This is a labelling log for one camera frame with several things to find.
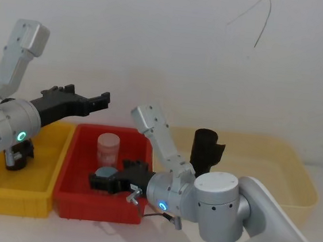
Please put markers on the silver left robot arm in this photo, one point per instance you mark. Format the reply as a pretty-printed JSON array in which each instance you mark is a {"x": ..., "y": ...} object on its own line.
[{"x": 11, "y": 122}]

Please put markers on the black cylinder with flap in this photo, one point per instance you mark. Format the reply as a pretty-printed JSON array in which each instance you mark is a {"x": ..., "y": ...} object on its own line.
[{"x": 204, "y": 151}]

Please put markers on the clear plastic bottle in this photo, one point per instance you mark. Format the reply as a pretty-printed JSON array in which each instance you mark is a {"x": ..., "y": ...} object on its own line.
[{"x": 107, "y": 150}]

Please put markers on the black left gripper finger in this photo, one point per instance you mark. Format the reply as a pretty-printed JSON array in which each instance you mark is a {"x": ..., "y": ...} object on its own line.
[
  {"x": 100, "y": 101},
  {"x": 65, "y": 88}
]

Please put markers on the yellow plastic bin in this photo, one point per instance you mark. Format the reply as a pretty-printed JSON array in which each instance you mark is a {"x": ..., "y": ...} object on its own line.
[{"x": 13, "y": 186}]

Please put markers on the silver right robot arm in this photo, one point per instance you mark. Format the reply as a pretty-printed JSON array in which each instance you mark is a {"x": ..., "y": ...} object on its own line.
[{"x": 217, "y": 196}]

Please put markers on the cream plastic bin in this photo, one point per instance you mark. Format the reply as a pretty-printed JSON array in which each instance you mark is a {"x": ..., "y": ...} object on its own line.
[{"x": 274, "y": 173}]

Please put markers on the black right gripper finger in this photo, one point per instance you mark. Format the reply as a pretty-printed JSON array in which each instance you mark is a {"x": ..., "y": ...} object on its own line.
[
  {"x": 136, "y": 166},
  {"x": 101, "y": 183}
]

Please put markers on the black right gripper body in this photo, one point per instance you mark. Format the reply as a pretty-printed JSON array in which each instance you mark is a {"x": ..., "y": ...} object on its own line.
[{"x": 133, "y": 181}]

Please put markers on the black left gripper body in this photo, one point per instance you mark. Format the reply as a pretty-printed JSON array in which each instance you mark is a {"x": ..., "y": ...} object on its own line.
[{"x": 62, "y": 104}]

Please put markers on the black cylinder with red band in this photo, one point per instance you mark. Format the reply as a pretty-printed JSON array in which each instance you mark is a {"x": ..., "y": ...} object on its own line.
[{"x": 27, "y": 148}]

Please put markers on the red plastic bin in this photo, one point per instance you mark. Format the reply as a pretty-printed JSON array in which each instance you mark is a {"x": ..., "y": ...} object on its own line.
[{"x": 83, "y": 205}]

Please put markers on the bottle with blue-grey cap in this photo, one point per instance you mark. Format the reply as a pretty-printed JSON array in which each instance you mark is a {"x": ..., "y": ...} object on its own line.
[{"x": 105, "y": 172}]

